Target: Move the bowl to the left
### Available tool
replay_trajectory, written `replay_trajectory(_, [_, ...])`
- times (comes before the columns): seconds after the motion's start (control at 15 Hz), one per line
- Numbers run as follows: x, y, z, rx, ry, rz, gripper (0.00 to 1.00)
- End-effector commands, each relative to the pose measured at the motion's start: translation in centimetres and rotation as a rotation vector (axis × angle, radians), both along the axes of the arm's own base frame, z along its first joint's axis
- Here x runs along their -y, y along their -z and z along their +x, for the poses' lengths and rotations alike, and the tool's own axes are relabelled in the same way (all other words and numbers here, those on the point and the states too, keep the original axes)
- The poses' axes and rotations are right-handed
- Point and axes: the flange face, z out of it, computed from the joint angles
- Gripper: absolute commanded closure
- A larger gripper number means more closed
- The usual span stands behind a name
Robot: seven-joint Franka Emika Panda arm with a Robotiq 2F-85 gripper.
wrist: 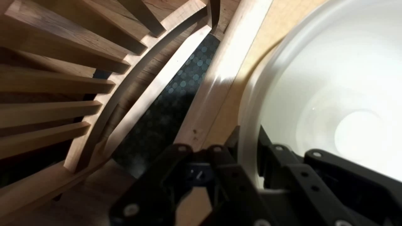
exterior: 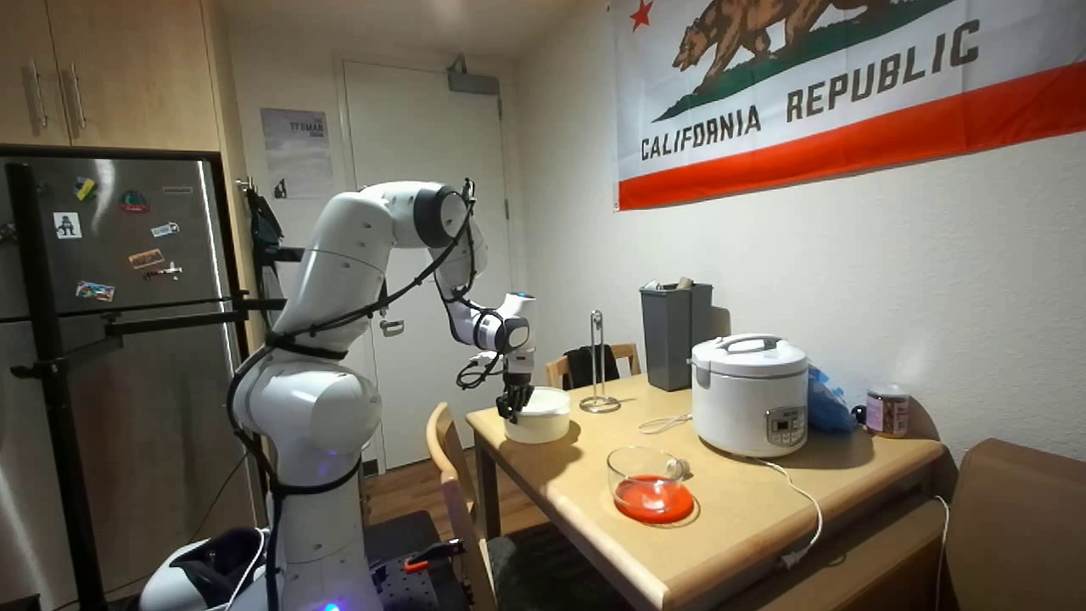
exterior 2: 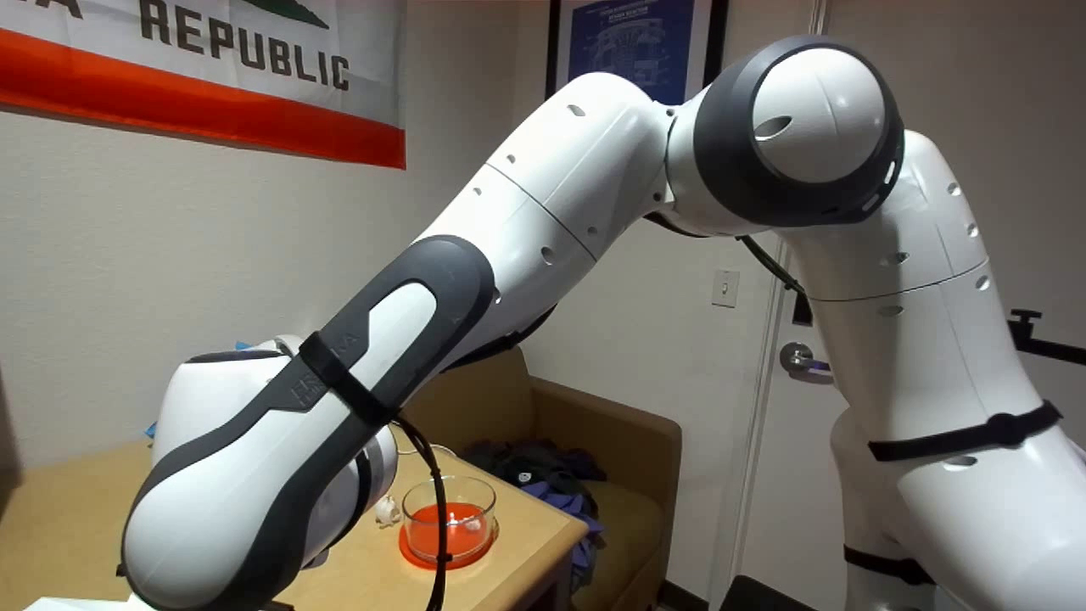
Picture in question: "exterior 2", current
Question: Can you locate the white light switch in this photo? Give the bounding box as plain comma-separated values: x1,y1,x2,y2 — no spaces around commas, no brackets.
706,265,747,314

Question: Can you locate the door lever handle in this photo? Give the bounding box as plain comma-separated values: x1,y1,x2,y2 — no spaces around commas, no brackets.
779,339,837,389

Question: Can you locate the black metal stand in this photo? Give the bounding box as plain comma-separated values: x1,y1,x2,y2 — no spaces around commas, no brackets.
1005,307,1086,372

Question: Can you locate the blue framed poster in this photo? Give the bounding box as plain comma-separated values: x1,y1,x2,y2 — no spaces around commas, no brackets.
548,0,729,108

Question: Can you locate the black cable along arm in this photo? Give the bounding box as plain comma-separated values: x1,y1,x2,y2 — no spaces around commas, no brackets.
388,412,455,611

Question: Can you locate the glass bowl with red contents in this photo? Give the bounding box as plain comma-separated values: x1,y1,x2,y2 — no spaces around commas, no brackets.
393,472,504,574

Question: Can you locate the white door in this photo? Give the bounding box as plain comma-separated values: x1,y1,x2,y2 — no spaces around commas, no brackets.
706,219,862,611

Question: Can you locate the California Republic flag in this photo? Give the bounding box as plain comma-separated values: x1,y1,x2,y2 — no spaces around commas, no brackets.
0,0,411,174

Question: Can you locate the wooden table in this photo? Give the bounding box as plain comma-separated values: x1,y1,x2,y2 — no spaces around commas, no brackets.
0,438,593,611

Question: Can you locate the dark clothes pile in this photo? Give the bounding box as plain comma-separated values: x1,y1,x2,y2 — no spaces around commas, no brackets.
460,436,615,574

